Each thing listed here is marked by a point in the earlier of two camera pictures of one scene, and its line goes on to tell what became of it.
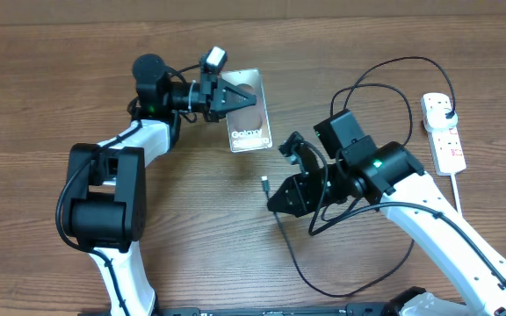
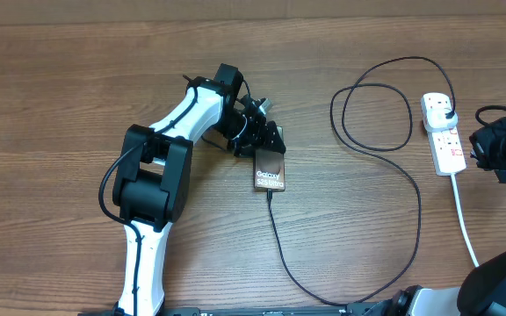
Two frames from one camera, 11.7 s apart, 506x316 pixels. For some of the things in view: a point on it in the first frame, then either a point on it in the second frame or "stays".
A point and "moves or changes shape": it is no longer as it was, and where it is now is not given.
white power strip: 445,144 stays
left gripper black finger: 227,97 to 274,140
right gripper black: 304,203 to 480,140
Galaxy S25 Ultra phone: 249,128 moves or changes shape
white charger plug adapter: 437,118 stays
